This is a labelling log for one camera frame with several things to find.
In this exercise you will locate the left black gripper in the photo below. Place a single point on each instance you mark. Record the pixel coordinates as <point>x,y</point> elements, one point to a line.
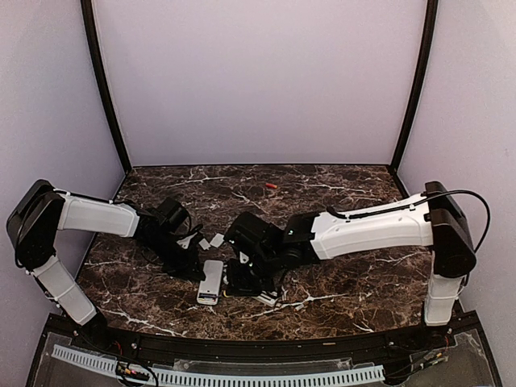
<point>187,271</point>

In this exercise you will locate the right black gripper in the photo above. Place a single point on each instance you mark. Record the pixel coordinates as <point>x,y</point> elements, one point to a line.
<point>237,286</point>

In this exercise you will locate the white slim remote control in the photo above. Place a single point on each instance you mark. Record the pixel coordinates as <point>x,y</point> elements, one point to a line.
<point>268,298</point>

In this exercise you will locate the grey remote control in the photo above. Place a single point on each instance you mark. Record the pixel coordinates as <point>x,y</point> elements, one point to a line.
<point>209,288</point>

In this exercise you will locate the grey remote battery cover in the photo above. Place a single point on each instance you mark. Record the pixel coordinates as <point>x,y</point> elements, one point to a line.
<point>217,240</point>

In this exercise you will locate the white battery cover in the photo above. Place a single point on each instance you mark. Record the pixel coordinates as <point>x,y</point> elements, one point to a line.
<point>203,243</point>

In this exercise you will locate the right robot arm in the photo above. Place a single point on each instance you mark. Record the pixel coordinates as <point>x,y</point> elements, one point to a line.
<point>431,219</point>

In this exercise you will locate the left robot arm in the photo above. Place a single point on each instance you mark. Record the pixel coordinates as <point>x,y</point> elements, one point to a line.
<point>166,230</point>

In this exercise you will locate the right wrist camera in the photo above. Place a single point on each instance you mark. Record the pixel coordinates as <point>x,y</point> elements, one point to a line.
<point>244,259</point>

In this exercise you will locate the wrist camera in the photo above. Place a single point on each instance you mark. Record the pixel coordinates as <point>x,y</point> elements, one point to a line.
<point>184,242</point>
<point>244,259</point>

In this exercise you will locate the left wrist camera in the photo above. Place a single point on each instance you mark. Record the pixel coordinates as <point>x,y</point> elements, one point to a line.
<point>184,242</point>

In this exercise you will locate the black front rail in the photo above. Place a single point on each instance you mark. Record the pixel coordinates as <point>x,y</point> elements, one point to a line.
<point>384,345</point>

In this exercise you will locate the white slotted cable duct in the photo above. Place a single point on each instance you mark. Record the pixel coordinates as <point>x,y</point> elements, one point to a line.
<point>203,373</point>

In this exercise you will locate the left black frame post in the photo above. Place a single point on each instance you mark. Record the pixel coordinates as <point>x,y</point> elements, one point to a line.
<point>91,33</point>

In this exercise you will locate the black frame post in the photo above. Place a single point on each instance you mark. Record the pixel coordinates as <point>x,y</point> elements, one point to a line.
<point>91,33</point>
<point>417,85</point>

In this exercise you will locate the right black frame post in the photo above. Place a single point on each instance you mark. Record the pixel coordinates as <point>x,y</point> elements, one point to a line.
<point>417,85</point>

